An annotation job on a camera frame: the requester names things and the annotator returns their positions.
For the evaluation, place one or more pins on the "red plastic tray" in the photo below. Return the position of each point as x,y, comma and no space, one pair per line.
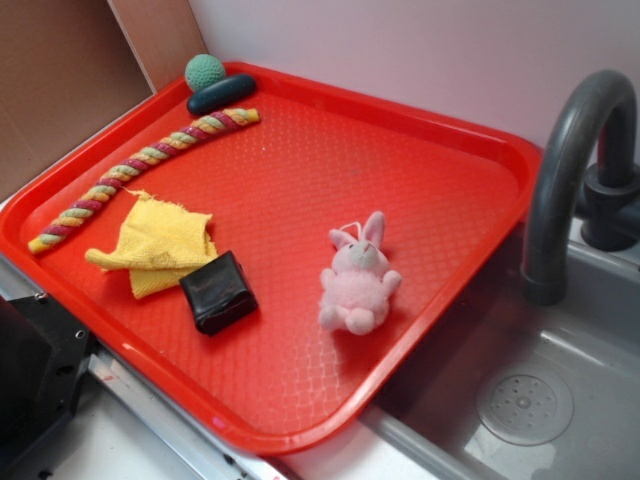
319,158

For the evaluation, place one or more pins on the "pink plush bunny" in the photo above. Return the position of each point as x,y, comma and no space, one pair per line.
359,284

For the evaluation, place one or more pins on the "black wrapped block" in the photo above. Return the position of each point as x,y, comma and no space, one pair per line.
218,294

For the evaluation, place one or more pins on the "yellow cloth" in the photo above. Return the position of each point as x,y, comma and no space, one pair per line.
159,243

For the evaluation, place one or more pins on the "dark oval stone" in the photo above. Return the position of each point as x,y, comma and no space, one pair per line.
221,93

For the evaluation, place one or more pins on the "green textured ball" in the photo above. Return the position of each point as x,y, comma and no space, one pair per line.
202,71

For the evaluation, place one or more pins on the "gray sink basin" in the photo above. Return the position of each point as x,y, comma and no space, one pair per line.
502,389

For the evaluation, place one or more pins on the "gray toy faucet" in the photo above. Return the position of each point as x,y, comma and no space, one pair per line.
588,172

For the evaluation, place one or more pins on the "brown cardboard panel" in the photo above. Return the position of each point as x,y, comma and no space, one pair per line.
70,68

